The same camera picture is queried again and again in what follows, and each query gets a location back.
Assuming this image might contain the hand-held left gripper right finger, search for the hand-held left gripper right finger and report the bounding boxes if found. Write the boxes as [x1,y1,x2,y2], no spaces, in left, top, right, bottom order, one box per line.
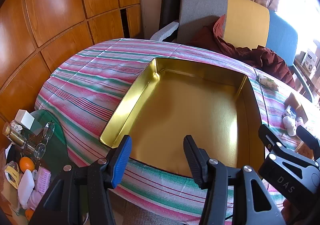
[183,135,287,225]

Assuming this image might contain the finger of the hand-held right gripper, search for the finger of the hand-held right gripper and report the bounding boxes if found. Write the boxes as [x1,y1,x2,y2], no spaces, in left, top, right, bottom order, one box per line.
[259,125,318,168]
[297,126,320,159]

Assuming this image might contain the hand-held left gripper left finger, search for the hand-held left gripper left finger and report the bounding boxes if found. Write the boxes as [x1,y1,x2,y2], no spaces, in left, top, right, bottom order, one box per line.
[29,135,133,225]

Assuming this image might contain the white plastic bag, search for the white plastic bag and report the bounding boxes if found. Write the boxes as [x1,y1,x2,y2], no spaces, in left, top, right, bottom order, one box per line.
[282,115,298,137]

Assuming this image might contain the blue tissue pack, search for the blue tissue pack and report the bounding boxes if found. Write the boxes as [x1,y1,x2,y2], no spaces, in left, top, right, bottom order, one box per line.
[285,105,298,118]

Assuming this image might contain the brown sponge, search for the brown sponge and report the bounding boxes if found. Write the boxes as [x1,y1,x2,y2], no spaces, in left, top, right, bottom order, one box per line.
[285,92,308,118]

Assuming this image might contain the gold tin box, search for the gold tin box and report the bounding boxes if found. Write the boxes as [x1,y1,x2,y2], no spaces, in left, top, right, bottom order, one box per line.
[99,57,265,178]

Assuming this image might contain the clear snack packet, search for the clear snack packet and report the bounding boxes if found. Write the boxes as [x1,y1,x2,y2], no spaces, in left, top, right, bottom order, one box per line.
[257,74,279,92]

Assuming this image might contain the wooden shelf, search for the wooden shelf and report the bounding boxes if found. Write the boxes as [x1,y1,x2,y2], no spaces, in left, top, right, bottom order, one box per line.
[294,57,320,105]

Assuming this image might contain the green glass side table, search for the green glass side table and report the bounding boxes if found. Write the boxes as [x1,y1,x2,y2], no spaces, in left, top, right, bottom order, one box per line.
[5,109,68,218]

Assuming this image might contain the pink ribbed pouch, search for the pink ribbed pouch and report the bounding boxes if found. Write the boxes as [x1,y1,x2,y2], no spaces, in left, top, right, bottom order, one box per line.
[37,167,52,192]

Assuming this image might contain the white printed carton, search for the white printed carton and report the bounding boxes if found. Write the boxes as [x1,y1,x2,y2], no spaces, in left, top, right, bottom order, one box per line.
[301,49,318,73]

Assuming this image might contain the eyeglasses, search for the eyeglasses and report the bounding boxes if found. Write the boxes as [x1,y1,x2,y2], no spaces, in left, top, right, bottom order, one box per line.
[32,121,55,159]

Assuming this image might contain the striped tablecloth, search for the striped tablecloth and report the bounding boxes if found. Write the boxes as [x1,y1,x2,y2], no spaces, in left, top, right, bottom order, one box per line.
[34,39,320,223]

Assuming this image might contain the pink cloth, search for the pink cloth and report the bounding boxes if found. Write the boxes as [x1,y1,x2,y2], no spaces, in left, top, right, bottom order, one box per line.
[27,190,44,210]

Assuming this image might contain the white foam block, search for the white foam block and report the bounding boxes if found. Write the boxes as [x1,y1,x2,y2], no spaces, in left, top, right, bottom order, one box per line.
[17,169,35,207]

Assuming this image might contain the dark red jacket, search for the dark red jacket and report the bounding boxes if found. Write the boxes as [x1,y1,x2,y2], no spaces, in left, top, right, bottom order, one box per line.
[186,14,297,89]

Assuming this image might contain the small white box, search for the small white box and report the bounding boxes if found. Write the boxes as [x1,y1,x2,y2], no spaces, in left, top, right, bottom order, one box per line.
[14,109,35,130]

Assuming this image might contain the glass bottle with gold cap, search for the glass bottle with gold cap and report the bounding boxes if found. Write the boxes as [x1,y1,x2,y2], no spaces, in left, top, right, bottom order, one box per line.
[2,122,35,153]

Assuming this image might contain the yellow white band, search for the yellow white band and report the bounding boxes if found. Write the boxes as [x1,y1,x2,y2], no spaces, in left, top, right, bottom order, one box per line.
[4,162,20,189]

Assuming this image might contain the grey yellow blue sofa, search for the grey yellow blue sofa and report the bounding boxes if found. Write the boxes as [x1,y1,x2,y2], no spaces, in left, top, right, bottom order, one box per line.
[149,0,314,103]

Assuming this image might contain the black rolled mat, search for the black rolled mat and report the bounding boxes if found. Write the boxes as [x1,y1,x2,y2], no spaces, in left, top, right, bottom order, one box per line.
[159,0,184,38]

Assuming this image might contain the wooden panelled cabinet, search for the wooden panelled cabinet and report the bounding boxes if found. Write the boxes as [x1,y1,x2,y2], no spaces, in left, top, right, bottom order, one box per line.
[0,0,145,125]

